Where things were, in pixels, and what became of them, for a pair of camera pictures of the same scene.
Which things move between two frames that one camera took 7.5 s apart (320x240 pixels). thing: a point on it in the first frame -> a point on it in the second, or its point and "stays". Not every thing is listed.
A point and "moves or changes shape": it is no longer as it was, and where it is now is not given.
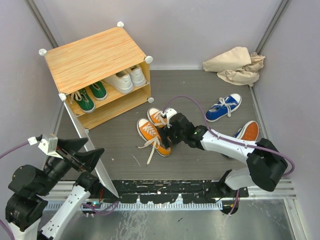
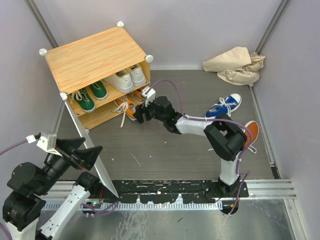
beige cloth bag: x=237 y=66 stays
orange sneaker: x=155 y=116 moves or changes shape
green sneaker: x=81 y=98 stays
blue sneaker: x=224 y=106 stays
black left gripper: x=88 y=159 stays
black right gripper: x=163 y=133 -> x=140 y=110
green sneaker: x=98 y=90 stays
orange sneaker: x=151 y=137 -> x=124 y=105
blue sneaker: x=249 y=131 stays
